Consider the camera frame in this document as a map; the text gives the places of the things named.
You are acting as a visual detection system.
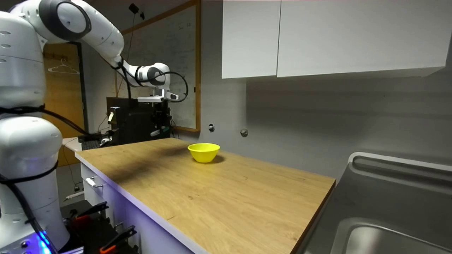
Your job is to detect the yellow bowl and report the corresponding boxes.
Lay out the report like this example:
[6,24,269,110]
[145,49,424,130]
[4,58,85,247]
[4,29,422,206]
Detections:
[186,141,221,165]

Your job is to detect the white counter drawer cabinet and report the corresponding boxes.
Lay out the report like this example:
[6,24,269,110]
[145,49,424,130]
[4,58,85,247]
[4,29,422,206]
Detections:
[77,161,194,254]

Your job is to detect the stainless steel sink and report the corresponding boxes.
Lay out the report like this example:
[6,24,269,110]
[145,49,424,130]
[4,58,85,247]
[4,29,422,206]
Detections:
[296,151,452,254]

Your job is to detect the wood-framed whiteboard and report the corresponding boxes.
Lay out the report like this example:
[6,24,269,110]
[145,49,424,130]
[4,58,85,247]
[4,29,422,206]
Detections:
[111,0,203,138]

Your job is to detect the orange wooden door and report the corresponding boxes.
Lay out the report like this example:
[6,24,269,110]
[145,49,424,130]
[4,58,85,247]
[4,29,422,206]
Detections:
[42,41,87,169]

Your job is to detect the black equipment box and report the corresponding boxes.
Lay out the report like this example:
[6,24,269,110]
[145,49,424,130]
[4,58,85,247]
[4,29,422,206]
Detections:
[104,96,172,145]

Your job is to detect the black cable to equipment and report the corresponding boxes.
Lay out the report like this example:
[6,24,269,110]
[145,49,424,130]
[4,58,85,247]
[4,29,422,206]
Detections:
[0,104,111,140]

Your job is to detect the black ceiling fixture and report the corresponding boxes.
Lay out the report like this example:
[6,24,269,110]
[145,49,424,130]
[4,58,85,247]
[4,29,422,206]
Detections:
[126,3,146,21]

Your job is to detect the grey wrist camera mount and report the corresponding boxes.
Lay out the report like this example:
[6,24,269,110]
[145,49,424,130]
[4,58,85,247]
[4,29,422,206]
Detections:
[135,89,180,104]

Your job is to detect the narrow white cabinet door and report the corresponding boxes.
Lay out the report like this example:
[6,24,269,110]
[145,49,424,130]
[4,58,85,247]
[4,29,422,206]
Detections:
[220,0,282,80]

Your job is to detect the wide white cabinet door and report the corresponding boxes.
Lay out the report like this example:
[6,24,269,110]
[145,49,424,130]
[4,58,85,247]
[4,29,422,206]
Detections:
[275,0,452,79]

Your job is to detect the black cable along robot base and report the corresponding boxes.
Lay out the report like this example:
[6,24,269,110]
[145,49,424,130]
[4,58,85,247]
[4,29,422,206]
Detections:
[0,161,61,254]

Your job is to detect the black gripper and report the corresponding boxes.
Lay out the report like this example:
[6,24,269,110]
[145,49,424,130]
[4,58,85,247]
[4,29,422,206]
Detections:
[139,100,172,138]

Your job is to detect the red and black clamp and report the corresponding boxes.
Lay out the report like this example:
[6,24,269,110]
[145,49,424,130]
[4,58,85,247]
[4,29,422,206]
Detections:
[69,202,109,228]
[97,226,138,254]

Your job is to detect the silver drawer handle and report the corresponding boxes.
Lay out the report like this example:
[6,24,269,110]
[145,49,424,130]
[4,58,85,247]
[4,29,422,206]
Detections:
[83,176,104,190]

